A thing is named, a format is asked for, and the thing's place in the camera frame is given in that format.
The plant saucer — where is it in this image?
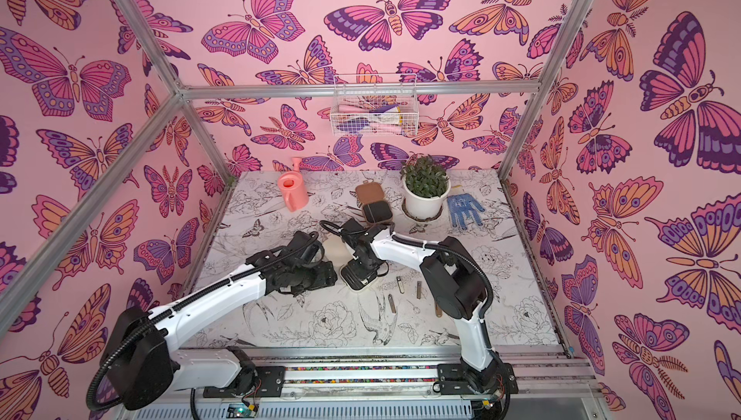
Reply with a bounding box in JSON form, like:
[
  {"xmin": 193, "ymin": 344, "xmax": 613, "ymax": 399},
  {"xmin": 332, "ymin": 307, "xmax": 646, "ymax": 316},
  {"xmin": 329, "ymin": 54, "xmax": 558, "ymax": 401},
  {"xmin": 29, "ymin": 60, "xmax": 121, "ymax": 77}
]
[{"xmin": 401, "ymin": 201, "xmax": 444, "ymax": 223}]

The white potted green plant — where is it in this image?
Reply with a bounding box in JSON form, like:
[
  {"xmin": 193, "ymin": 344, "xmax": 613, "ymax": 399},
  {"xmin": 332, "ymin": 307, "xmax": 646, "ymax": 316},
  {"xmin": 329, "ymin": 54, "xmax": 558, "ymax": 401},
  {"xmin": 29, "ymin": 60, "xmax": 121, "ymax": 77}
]
[{"xmin": 401, "ymin": 155, "xmax": 451, "ymax": 217}]

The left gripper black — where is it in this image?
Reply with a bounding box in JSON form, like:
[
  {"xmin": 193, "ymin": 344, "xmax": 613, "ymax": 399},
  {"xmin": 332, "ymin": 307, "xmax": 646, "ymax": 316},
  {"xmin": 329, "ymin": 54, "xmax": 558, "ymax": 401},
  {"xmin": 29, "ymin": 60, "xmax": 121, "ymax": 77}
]
[{"xmin": 291, "ymin": 260, "xmax": 341, "ymax": 295}]

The dark brown clipper case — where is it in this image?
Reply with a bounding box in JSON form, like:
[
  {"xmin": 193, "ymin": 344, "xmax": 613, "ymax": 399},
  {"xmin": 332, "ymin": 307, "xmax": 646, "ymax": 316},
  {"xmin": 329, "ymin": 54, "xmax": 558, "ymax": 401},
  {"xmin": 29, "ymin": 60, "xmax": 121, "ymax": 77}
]
[{"xmin": 355, "ymin": 182, "xmax": 393, "ymax": 224}]

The pink watering can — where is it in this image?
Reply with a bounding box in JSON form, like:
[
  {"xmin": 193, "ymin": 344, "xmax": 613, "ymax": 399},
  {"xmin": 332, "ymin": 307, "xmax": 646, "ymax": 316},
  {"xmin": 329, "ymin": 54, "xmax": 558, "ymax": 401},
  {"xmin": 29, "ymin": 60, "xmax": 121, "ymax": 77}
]
[{"xmin": 277, "ymin": 157, "xmax": 309, "ymax": 213}]

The grey nail clipper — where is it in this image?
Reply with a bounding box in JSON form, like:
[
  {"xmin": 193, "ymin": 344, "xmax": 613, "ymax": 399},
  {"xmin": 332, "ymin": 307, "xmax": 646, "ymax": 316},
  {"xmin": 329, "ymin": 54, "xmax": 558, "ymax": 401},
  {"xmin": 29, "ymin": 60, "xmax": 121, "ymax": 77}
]
[{"xmin": 387, "ymin": 294, "xmax": 398, "ymax": 314}]

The blue gardening glove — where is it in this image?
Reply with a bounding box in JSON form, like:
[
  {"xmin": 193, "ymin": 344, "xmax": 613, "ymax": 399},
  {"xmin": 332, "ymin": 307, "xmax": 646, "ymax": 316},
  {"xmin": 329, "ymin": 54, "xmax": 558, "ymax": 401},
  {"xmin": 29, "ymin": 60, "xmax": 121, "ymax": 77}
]
[{"xmin": 447, "ymin": 193, "xmax": 486, "ymax": 230}]

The white wire wall basket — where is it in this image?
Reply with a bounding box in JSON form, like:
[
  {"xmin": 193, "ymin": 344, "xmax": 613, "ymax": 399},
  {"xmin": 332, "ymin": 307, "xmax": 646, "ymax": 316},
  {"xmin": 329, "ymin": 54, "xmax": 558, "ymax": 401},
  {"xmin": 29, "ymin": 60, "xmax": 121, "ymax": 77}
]
[{"xmin": 327, "ymin": 73, "xmax": 420, "ymax": 137}]

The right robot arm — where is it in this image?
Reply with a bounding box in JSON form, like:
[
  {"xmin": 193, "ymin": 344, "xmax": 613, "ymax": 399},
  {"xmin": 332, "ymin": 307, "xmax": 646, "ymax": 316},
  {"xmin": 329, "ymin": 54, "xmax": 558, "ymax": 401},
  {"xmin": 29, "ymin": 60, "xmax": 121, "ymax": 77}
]
[{"xmin": 325, "ymin": 219, "xmax": 517, "ymax": 397}]

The cream clipper case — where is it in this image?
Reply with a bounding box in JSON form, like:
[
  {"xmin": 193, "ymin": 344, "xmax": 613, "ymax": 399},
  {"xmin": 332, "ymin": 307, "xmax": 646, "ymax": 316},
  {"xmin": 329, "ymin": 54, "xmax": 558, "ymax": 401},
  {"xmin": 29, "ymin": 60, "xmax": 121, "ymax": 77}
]
[{"xmin": 323, "ymin": 237, "xmax": 384, "ymax": 292}]

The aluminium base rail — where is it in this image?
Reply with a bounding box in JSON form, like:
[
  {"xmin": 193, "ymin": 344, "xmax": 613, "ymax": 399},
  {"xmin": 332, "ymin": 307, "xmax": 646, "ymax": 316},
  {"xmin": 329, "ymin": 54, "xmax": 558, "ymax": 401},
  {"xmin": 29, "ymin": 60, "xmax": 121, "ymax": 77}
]
[{"xmin": 118, "ymin": 345, "xmax": 603, "ymax": 420}]

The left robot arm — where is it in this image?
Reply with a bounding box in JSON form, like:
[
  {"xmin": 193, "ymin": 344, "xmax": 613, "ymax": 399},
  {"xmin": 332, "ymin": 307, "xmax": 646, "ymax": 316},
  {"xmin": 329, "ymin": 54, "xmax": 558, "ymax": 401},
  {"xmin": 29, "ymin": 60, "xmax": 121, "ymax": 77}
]
[{"xmin": 86, "ymin": 231, "xmax": 337, "ymax": 412}]

